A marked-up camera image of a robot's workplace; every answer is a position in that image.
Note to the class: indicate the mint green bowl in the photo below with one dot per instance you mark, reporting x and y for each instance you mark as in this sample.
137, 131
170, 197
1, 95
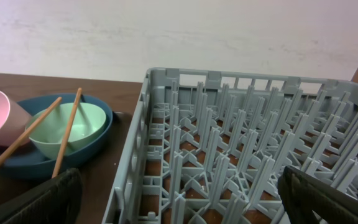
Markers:
88, 125

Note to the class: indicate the dark blue plate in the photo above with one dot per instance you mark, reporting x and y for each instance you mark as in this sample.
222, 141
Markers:
27, 162

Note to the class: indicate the grey dishwasher rack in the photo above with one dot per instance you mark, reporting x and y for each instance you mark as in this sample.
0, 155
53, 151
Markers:
209, 147

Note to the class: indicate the wooden chopstick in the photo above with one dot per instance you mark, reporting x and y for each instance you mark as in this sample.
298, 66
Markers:
12, 148
66, 135

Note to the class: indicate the pink cup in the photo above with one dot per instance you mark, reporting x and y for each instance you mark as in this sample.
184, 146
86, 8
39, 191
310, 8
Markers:
13, 119

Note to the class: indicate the brown serving tray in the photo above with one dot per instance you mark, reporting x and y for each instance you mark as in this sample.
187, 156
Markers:
97, 175

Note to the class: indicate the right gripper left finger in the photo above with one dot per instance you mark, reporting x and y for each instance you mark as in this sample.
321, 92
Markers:
57, 200

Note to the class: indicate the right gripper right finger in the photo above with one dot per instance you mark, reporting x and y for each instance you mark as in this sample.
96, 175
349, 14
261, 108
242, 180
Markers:
304, 198

